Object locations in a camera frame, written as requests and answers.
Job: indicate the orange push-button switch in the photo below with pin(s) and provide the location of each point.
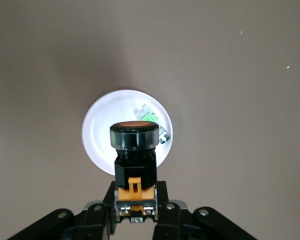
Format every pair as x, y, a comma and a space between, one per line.
135, 172

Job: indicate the brown table mat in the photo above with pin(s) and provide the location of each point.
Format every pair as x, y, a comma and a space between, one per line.
227, 125

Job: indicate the pink round plate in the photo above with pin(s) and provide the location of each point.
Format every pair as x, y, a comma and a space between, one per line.
100, 117

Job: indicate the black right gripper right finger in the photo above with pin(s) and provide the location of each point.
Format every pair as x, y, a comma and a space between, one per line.
175, 222

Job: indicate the green push-button switch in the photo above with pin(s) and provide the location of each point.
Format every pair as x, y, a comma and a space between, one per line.
150, 116

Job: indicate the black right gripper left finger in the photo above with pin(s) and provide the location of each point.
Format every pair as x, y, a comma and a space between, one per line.
95, 222

